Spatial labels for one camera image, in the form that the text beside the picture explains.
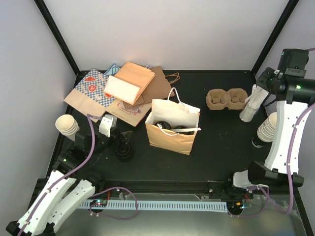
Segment left black frame post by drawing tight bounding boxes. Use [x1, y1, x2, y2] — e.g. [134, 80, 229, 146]
[34, 0, 80, 76]

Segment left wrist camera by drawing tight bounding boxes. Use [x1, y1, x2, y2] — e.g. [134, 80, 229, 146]
[98, 114, 117, 138]

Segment stack of paper cups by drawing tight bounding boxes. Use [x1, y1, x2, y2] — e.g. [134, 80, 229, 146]
[252, 112, 277, 148]
[55, 114, 80, 141]

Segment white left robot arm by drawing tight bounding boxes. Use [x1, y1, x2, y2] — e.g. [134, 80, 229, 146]
[6, 128, 133, 236]

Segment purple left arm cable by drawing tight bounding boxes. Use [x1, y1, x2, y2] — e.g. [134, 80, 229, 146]
[17, 114, 139, 236]

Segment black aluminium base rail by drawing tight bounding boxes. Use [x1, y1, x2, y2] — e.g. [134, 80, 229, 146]
[101, 180, 253, 200]

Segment black frame post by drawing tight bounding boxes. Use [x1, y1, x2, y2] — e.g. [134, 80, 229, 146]
[34, 0, 80, 76]
[251, 0, 300, 75]

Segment left stack of paper cups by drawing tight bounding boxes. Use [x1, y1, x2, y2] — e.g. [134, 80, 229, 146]
[55, 114, 80, 141]

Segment black cup lid stack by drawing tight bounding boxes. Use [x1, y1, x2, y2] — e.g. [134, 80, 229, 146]
[115, 144, 134, 162]

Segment blue checkered paper bag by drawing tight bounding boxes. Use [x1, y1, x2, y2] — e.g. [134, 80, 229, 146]
[64, 69, 115, 117]

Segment cardboard cup carrier stack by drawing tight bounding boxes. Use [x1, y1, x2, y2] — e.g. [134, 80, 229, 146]
[206, 88, 248, 110]

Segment white slotted cable duct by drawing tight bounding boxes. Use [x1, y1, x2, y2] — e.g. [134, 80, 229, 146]
[78, 200, 227, 213]

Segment cream cakes printed paper bag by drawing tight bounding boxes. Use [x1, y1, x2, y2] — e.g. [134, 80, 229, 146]
[106, 99, 151, 127]

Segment orange kraft paper bag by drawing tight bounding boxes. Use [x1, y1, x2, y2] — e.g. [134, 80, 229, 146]
[145, 88, 200, 155]

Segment right stack of paper cups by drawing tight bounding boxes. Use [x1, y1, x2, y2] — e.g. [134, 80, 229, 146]
[252, 112, 277, 148]

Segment light blue paper bag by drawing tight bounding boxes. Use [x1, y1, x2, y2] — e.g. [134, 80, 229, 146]
[103, 63, 121, 76]

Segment cup of white straws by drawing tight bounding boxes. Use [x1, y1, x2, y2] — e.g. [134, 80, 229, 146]
[239, 84, 269, 122]

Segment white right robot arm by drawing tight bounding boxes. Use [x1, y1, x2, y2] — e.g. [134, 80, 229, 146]
[223, 49, 315, 198]

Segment right black frame post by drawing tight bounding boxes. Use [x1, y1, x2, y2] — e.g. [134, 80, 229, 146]
[251, 0, 300, 75]

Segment dark brown paper bag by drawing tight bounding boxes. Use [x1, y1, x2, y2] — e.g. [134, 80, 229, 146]
[141, 66, 180, 104]

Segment folded orange paper bag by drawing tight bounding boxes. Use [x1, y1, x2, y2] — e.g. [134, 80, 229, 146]
[104, 62, 155, 105]

